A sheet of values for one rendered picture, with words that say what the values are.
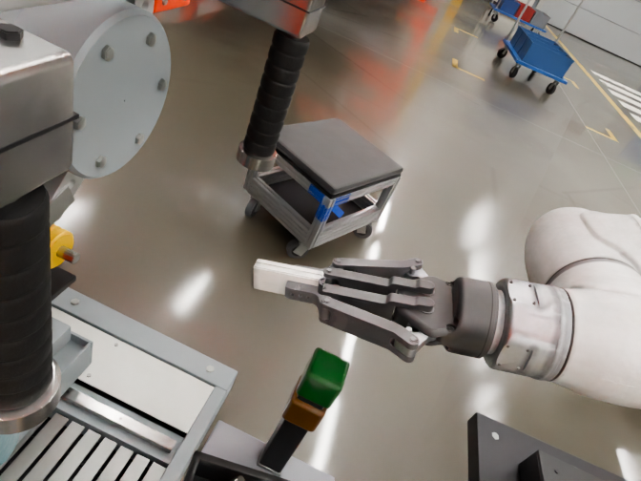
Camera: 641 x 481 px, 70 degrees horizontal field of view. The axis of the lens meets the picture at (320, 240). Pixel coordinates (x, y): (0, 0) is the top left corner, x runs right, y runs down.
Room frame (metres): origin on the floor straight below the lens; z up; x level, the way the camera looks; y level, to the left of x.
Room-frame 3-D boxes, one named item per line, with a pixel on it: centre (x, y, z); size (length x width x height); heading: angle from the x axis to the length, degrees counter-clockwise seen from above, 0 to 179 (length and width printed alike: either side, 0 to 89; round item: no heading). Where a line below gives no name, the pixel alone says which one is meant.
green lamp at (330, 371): (0.30, -0.06, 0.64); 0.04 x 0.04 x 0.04; 88
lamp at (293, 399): (0.30, -0.06, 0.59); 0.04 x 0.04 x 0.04; 88
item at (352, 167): (1.43, 0.07, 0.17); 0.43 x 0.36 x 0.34; 151
